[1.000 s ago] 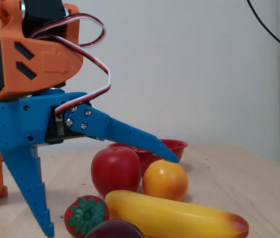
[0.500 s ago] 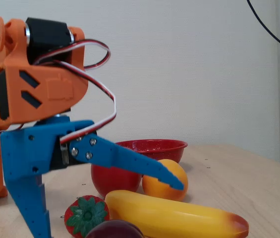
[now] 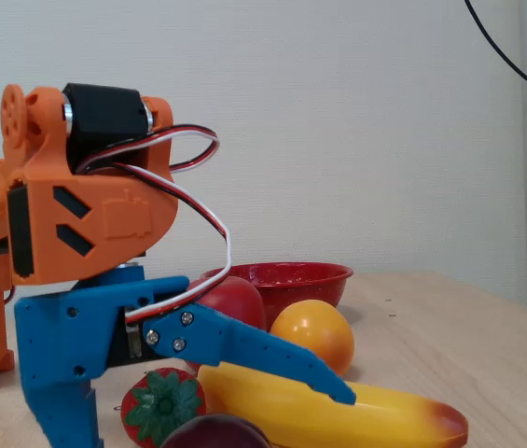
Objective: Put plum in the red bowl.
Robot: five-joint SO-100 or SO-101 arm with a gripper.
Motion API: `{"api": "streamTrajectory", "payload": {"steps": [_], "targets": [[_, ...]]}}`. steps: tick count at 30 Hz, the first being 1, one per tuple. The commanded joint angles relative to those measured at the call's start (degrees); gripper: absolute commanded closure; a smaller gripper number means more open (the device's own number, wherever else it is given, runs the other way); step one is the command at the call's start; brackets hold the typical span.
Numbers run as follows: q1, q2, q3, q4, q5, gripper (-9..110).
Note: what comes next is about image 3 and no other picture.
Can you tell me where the thin black hanging cable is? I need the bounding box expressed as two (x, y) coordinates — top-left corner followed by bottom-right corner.
(464, 0), (527, 105)

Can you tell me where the purple toy plum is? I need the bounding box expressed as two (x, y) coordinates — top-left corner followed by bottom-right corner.
(159, 413), (272, 448)

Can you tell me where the red white black servo cable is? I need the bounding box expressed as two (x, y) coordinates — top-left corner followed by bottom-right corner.
(74, 122), (233, 324)

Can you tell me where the toy orange fruit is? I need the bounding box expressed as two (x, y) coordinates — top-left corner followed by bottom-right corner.
(269, 299), (355, 379)

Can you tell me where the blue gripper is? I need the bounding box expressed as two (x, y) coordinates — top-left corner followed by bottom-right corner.
(13, 266), (191, 448)

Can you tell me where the red speckled enamel bowl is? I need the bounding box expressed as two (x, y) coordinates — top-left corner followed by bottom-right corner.
(200, 261), (355, 334)

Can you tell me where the red toy apple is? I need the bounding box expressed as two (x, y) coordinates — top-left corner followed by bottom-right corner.
(183, 275), (267, 374)

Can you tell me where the red toy strawberry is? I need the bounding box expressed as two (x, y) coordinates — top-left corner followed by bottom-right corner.
(119, 367), (208, 448)

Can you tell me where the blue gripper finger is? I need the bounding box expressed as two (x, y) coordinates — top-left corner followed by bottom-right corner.
(143, 303), (357, 406)

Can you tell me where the yellow toy banana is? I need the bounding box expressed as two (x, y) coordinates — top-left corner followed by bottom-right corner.
(196, 362), (470, 448)

